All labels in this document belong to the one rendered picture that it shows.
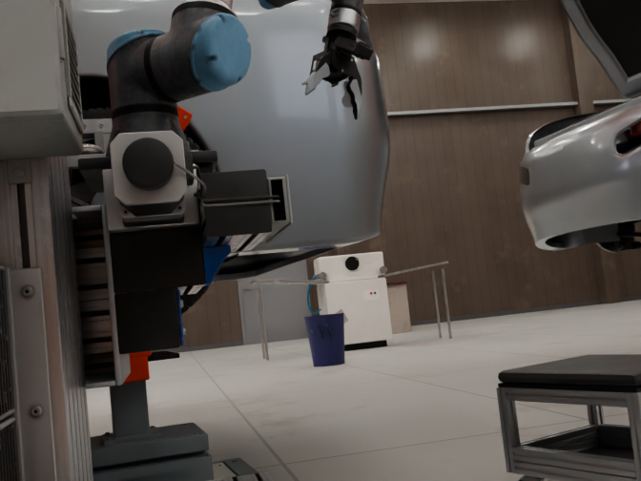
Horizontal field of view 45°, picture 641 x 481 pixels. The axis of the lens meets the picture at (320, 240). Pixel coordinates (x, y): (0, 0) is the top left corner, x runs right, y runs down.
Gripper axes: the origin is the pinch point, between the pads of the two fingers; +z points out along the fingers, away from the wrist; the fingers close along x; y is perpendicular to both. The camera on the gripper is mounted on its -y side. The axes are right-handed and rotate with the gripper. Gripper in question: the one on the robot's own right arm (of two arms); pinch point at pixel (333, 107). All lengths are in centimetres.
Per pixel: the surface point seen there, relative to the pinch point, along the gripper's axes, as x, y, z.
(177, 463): -13, 62, 85
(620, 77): -305, 129, -182
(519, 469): -64, -11, 71
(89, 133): 31, 69, 3
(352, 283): -470, 571, -114
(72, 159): 38, 52, 17
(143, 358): 3, 62, 59
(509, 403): -60, -10, 56
